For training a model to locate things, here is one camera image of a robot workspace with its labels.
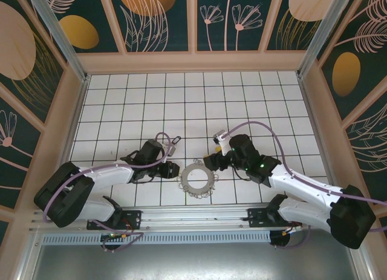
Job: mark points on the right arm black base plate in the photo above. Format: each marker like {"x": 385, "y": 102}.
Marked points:
{"x": 257, "y": 216}

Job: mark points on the aluminium frame post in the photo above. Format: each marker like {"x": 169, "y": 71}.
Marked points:
{"x": 62, "y": 35}
{"x": 323, "y": 35}

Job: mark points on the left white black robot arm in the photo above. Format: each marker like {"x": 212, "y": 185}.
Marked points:
{"x": 60, "y": 195}

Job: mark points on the aluminium table edge strip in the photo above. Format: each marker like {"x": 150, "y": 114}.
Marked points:
{"x": 77, "y": 110}

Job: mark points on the silver disc keyring with loops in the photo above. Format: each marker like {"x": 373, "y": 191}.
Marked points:
{"x": 183, "y": 175}

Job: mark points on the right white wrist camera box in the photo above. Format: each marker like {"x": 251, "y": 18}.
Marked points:
{"x": 225, "y": 145}

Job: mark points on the aluminium mounting rail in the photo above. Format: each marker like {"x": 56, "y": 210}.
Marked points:
{"x": 193, "y": 215}

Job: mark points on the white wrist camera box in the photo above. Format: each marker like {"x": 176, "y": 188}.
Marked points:
{"x": 225, "y": 145}
{"x": 170, "y": 150}

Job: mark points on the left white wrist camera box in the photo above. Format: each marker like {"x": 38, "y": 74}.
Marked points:
{"x": 170, "y": 150}

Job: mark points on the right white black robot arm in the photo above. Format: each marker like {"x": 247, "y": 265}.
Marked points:
{"x": 350, "y": 216}

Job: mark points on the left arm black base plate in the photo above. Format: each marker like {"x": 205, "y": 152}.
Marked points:
{"x": 133, "y": 216}

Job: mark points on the grey metal sheet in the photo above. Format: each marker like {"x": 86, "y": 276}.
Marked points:
{"x": 193, "y": 262}

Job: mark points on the key with black tag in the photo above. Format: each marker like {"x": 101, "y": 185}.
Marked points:
{"x": 177, "y": 139}

